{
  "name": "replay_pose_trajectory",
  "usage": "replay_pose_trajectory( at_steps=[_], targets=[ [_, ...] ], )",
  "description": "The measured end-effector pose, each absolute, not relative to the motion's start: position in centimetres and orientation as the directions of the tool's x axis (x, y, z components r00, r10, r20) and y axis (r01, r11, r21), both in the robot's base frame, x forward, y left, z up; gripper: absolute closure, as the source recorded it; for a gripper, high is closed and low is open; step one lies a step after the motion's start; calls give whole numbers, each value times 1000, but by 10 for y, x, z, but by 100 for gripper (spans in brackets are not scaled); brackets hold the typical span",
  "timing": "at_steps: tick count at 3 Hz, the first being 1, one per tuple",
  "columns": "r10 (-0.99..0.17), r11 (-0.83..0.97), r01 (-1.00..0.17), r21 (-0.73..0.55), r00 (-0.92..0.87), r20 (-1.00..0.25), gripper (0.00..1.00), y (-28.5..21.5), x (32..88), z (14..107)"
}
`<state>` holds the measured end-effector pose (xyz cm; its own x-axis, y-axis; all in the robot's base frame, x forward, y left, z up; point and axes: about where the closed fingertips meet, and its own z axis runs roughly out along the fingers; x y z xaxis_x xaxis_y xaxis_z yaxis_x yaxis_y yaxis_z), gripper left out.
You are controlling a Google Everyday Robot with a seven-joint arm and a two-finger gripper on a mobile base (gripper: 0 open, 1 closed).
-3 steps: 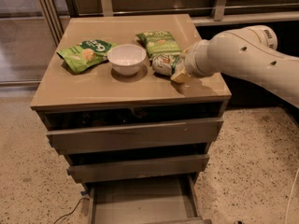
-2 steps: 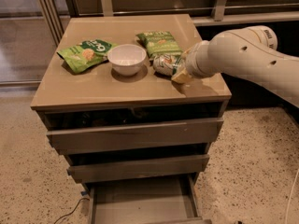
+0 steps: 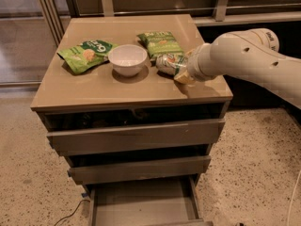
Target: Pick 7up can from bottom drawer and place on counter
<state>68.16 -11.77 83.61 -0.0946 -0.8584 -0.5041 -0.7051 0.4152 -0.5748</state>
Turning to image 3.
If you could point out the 7up soda can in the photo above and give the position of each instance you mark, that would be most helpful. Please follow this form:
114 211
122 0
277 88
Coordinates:
171 64

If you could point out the open bottom drawer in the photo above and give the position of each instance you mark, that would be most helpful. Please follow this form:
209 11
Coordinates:
157 202

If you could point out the metal railing frame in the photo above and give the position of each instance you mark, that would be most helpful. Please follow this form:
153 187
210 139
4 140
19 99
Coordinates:
205 12

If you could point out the left green chip bag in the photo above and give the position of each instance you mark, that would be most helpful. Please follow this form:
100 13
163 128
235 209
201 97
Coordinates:
86 55

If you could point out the top drawer front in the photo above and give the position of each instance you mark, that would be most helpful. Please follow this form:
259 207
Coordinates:
140 137

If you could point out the middle drawer front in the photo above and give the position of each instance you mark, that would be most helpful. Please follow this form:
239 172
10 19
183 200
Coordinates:
141 170

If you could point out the green chip bag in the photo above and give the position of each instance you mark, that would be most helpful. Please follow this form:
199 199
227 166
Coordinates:
160 43
86 55

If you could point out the white bowl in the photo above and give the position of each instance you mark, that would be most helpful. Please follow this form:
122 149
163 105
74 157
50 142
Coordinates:
127 60

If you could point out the taupe drawer cabinet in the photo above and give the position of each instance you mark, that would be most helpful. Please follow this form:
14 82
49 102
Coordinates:
102 98

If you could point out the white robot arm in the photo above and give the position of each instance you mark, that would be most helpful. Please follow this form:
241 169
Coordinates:
250 55

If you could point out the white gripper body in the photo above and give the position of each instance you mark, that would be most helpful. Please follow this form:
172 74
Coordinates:
193 66

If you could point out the right green chip bag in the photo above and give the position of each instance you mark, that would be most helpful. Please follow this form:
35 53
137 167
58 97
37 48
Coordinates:
160 43

